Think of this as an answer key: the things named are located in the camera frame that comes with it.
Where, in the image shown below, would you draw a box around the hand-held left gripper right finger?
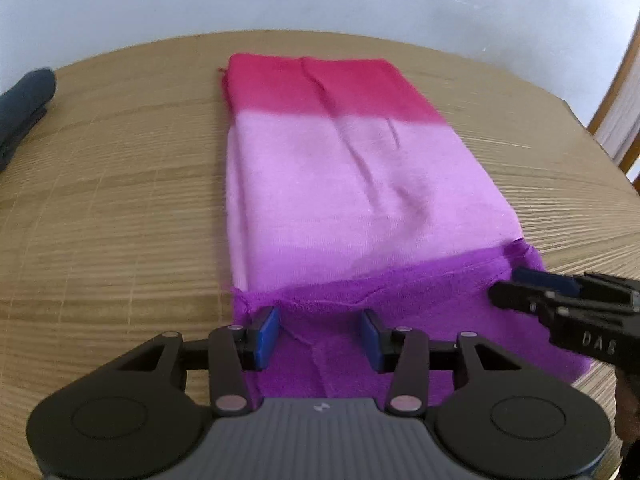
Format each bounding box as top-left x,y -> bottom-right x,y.
361,308 -> 523,415

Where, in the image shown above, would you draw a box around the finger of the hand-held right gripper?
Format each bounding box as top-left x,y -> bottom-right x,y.
487,280 -> 584,329
512,266 -> 640,307

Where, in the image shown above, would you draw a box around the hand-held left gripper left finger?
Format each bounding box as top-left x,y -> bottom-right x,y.
117,305 -> 281,416

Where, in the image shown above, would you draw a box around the pink purple red gradient towel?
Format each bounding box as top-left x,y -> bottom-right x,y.
217,52 -> 596,408

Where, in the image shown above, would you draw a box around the person's right hand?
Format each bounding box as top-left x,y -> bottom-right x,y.
615,372 -> 640,442

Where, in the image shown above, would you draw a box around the white curtain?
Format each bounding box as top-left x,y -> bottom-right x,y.
595,77 -> 640,171

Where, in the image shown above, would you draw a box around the navy blue folded garment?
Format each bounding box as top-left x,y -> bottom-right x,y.
0,67 -> 57,173

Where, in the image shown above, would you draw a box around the wooden window frame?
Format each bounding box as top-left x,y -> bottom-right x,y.
587,25 -> 640,181

